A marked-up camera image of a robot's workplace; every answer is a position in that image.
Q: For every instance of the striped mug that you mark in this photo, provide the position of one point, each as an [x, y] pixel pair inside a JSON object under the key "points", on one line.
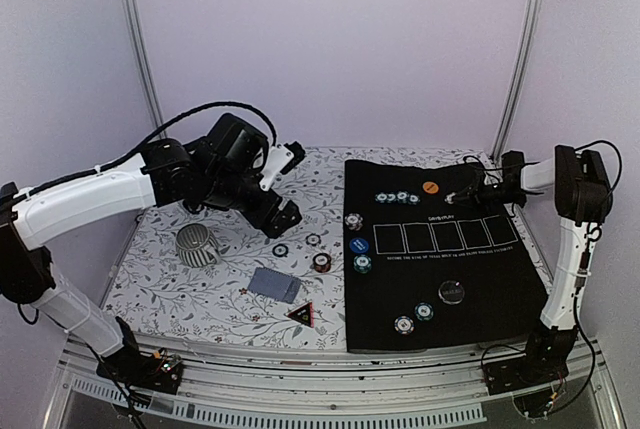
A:
{"points": [[196, 246]]}

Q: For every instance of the aluminium frame post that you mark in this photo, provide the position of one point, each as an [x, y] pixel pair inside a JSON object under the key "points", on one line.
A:
{"points": [[141, 60], [516, 84]]}

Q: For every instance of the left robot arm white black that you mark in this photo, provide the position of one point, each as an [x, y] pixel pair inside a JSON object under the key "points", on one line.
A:
{"points": [[236, 175]]}

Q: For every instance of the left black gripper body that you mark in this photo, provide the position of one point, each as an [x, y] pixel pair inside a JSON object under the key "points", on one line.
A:
{"points": [[230, 195]]}

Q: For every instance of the green 50 chip row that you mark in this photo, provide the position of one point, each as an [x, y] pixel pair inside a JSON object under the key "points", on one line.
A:
{"points": [[399, 197]]}

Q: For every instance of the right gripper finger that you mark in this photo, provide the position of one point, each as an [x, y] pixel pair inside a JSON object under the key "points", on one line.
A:
{"points": [[461, 199], [468, 191]]}

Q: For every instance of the single chip on table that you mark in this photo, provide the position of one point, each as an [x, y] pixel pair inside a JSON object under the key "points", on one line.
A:
{"points": [[280, 250], [313, 239]]}

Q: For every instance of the black red 100 chip stack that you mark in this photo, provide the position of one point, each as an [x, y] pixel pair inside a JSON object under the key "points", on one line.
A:
{"points": [[321, 262]]}

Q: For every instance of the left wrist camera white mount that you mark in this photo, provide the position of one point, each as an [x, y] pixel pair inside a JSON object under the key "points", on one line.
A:
{"points": [[281, 159]]}

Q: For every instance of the black poker mat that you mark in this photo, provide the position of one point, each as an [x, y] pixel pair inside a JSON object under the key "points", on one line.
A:
{"points": [[414, 248]]}

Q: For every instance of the right aluminium frame post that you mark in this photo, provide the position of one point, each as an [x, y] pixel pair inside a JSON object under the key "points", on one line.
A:
{"points": [[516, 84]]}

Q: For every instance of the blue small blind button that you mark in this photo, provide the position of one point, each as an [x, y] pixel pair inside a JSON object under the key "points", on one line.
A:
{"points": [[359, 245]]}

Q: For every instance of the orange big blind button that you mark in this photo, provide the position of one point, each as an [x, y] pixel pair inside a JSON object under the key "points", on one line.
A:
{"points": [[430, 187]]}

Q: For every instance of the triangular all in marker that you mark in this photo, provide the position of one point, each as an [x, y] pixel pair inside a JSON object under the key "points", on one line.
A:
{"points": [[303, 315]]}

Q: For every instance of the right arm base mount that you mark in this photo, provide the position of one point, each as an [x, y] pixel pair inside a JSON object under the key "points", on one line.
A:
{"points": [[544, 361]]}

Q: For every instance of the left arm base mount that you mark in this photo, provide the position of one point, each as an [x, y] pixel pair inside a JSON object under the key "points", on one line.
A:
{"points": [[159, 372]]}

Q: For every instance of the clear round dealer button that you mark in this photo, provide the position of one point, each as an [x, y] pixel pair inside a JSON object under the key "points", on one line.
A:
{"points": [[451, 292]]}

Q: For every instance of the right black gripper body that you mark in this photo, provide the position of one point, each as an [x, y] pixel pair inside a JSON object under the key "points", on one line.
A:
{"points": [[496, 194]]}

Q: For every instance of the front aluminium rail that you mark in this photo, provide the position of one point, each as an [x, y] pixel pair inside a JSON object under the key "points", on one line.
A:
{"points": [[231, 386]]}

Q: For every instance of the left aluminium frame post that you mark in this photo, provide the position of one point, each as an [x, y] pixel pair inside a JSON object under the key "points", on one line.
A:
{"points": [[141, 60]]}

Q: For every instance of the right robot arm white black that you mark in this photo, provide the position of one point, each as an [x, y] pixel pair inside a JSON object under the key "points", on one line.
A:
{"points": [[583, 198]]}

